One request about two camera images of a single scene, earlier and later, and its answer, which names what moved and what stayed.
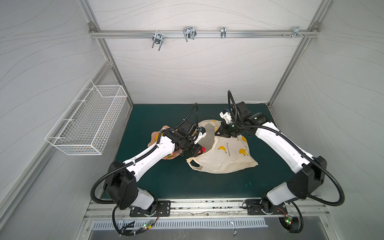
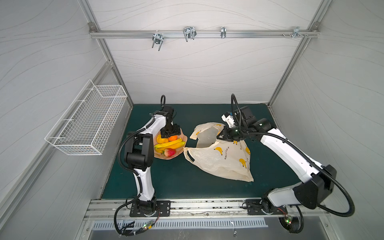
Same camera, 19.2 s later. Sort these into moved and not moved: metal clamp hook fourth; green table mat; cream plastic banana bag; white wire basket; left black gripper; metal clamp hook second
Moved: left black gripper; cream plastic banana bag
Not moved: metal clamp hook second; white wire basket; green table mat; metal clamp hook fourth
